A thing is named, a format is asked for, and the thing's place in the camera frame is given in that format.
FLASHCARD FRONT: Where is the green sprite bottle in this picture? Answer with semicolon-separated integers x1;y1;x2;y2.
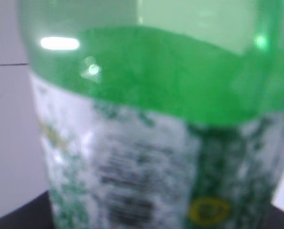
17;0;284;229

